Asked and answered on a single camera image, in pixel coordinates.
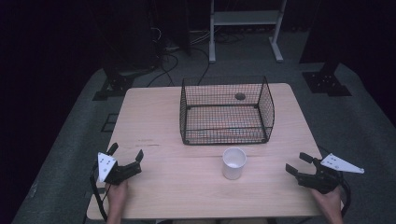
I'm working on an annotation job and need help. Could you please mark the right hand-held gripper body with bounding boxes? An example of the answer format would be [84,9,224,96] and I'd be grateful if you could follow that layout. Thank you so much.
[294,152,365,195]

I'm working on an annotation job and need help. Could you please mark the black floor cable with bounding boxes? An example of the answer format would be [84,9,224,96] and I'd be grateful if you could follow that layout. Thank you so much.
[190,46,212,87]
[146,50,180,89]

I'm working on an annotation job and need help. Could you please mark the black wire mesh basket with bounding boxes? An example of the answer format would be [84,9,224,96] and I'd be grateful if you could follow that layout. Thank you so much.
[179,76,276,147]

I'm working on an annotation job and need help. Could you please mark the right hand-held gripper black cable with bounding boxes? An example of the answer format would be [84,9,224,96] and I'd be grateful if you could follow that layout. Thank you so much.
[338,174,353,218]

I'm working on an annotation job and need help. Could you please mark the hand-held gripper black cable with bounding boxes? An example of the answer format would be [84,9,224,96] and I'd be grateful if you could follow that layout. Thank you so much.
[89,161,109,223]
[338,174,353,218]

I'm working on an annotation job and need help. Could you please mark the person's right hand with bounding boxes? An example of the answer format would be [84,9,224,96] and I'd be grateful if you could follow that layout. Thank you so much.
[310,186,344,217]

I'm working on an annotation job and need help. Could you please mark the person's left hand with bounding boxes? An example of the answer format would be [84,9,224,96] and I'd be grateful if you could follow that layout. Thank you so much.
[105,179,130,213]

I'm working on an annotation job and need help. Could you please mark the white cup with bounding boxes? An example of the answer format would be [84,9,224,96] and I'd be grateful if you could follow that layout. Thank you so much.
[221,147,248,181]

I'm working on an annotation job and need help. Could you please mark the white floor cables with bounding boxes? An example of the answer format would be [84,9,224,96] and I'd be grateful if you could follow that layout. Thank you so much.
[188,29,213,46]

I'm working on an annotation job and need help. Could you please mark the black stand base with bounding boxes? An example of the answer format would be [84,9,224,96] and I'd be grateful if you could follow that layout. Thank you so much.
[92,63,135,102]
[302,60,353,98]

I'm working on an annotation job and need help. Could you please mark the white metal stand frame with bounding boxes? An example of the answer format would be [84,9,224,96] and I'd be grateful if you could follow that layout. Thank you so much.
[208,0,288,64]

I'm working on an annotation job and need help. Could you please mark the left hand-held gripper black cable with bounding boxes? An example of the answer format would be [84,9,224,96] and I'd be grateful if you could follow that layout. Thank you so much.
[89,161,109,223]

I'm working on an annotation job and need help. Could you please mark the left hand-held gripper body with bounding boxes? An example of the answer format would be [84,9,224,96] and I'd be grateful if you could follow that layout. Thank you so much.
[97,151,143,187]

